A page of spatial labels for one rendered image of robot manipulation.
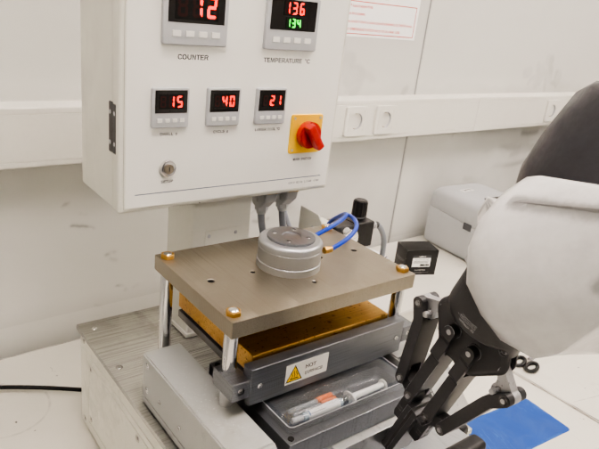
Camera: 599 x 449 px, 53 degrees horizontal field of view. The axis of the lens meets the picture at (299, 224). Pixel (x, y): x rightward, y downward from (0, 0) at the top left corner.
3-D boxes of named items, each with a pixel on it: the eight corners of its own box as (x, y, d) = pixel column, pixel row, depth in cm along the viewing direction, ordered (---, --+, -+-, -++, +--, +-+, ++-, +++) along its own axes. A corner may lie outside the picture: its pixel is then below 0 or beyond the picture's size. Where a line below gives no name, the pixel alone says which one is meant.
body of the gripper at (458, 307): (446, 259, 50) (400, 332, 55) (519, 337, 45) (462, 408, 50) (501, 246, 54) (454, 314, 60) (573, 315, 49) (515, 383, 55)
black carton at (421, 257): (393, 265, 157) (397, 240, 154) (423, 265, 159) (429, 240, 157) (402, 275, 151) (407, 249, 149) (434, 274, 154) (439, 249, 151)
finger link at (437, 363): (457, 335, 52) (447, 322, 53) (403, 406, 59) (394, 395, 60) (486, 324, 54) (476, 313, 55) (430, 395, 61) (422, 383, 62)
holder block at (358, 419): (208, 379, 74) (209, 362, 73) (332, 339, 86) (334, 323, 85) (287, 465, 62) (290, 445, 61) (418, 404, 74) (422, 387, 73)
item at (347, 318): (177, 315, 78) (181, 248, 74) (311, 282, 91) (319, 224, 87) (250, 388, 65) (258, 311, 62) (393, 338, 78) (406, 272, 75)
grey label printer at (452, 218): (419, 239, 176) (430, 183, 170) (465, 231, 187) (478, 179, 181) (485, 273, 158) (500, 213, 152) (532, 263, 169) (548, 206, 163)
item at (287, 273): (132, 297, 80) (134, 207, 76) (312, 258, 99) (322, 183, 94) (225, 398, 63) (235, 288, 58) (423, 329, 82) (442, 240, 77)
